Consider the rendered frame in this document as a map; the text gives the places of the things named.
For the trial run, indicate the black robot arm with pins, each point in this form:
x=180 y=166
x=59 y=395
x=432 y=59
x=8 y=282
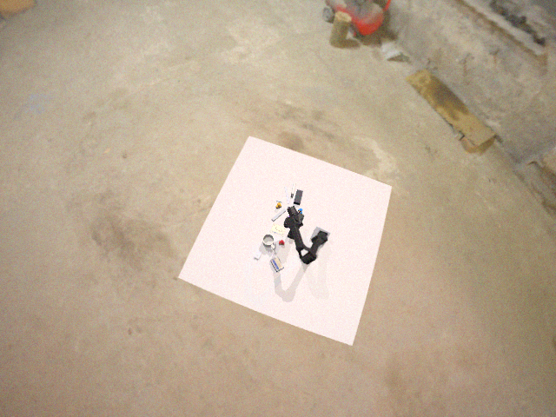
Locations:
x=294 y=222

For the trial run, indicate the grey mug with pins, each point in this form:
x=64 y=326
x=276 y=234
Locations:
x=268 y=241

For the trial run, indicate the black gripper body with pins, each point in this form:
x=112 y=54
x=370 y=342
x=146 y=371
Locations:
x=290 y=233

